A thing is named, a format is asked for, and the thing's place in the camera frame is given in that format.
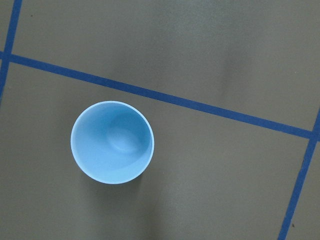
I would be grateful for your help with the light blue cup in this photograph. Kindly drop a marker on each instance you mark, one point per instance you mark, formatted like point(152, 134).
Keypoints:
point(112, 142)

